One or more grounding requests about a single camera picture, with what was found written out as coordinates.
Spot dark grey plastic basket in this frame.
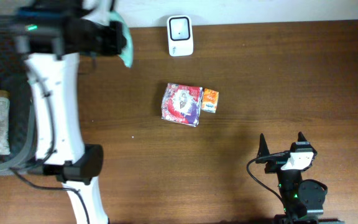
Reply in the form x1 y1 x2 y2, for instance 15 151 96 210
0 16 37 175

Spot white barcode scanner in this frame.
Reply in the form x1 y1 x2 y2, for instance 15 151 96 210
167 15 194 57

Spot orange tissue pack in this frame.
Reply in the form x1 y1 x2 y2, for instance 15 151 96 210
201 88 219 113

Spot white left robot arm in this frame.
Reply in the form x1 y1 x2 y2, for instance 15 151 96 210
11 0 133 223

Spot teal wet wipes pack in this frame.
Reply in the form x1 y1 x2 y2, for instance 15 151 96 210
110 11 134 68

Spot red purple floral package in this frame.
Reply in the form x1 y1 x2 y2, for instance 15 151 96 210
161 83 203 127

